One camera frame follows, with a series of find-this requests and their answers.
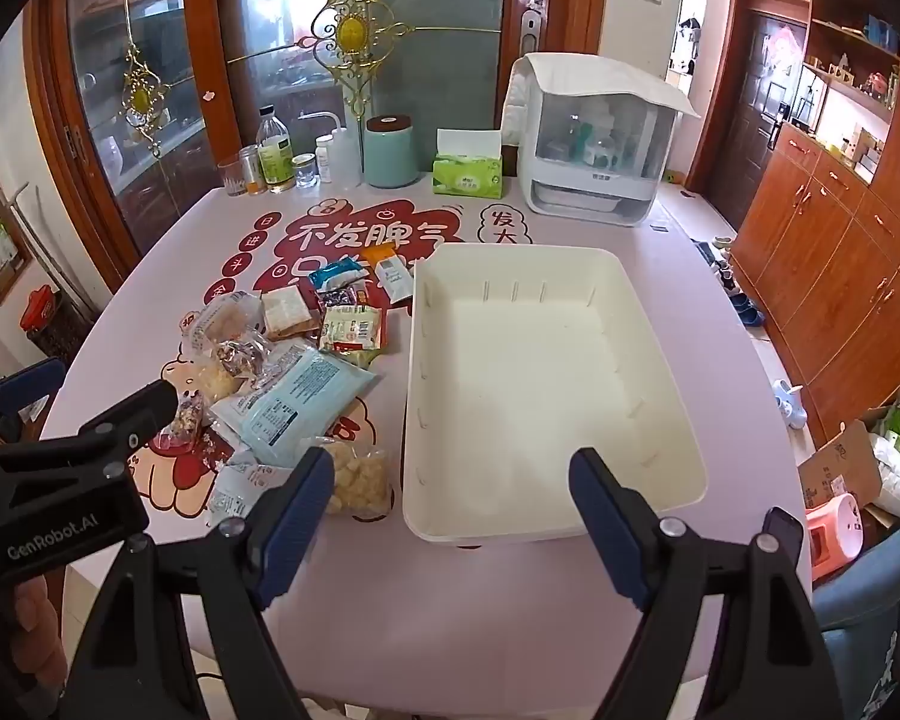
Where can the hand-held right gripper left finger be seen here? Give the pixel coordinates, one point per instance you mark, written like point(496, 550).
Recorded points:
point(300, 514)

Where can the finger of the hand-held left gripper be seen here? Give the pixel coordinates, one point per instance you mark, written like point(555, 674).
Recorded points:
point(34, 386)
point(139, 412)

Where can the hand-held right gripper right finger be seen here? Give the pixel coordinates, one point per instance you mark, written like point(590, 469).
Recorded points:
point(607, 529)

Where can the white plastic storage bin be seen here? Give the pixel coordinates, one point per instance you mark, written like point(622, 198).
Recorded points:
point(540, 382)

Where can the dark striped snack packet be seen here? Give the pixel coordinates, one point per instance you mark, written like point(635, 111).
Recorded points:
point(343, 298)

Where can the small blue snack packet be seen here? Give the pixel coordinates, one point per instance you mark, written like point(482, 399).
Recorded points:
point(337, 274)

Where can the orange white snack bar packet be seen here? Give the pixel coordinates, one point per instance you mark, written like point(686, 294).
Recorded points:
point(390, 274)

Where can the person's left hand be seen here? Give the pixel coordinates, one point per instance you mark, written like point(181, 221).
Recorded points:
point(41, 630)

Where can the small mixed nut packet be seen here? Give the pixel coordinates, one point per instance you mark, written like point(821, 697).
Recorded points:
point(186, 420)

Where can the small white blue packet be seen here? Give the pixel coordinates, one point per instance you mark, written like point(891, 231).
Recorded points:
point(236, 491)

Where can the clear bag of white puffs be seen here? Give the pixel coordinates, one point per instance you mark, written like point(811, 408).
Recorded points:
point(360, 476)

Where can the clear bag of yellow chips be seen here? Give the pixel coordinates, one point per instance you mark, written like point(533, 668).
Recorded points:
point(211, 382)

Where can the large light blue packet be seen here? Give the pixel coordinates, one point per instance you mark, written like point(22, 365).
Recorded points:
point(300, 397)

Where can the clear bag of dark nuts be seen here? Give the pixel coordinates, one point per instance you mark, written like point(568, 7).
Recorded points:
point(244, 358)

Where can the clear bag of pale pastries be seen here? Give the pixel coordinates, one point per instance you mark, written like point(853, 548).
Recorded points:
point(225, 319)

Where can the brown biscuit packet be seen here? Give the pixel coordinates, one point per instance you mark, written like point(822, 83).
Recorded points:
point(289, 313)

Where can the white and red snack packet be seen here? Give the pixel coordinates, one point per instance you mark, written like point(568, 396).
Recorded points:
point(352, 330)

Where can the white toy robot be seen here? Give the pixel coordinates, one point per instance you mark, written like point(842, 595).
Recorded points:
point(787, 405)

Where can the pink plastic stool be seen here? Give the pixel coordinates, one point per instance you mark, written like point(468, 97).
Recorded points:
point(832, 536)

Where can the cardboard box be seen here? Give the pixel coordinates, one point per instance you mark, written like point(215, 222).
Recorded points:
point(840, 469)

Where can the clear glass tumbler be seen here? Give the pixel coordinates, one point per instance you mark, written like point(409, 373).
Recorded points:
point(231, 180)

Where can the blue slippers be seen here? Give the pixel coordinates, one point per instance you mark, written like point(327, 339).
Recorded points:
point(746, 309)

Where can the glass cup with orange contents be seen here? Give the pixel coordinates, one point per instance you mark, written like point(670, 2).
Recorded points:
point(250, 171)

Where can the blue chair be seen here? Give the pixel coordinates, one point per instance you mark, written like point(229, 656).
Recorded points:
point(877, 615)

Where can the clear bottle with green label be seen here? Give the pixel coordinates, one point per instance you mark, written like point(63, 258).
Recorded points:
point(276, 157)

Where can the small glass jar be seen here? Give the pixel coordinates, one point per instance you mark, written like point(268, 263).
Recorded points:
point(305, 172)

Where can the small white bottle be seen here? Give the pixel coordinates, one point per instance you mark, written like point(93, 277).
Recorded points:
point(324, 159)

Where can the wooden glass sliding door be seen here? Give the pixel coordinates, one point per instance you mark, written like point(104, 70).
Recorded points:
point(195, 90)

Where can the white squeeze bottle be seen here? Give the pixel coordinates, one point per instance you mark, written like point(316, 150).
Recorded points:
point(347, 157)

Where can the teal canister with brown lid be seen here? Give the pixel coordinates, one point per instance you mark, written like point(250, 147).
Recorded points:
point(391, 154)

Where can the white dish dryer appliance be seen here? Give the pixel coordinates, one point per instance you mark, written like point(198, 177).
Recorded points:
point(592, 157)

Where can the green tissue box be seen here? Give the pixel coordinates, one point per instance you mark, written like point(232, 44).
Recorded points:
point(466, 174)

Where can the brown entry door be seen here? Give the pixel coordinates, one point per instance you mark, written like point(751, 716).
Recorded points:
point(757, 90)

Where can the wooden wall cabinet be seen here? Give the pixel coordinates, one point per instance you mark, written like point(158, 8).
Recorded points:
point(840, 262)

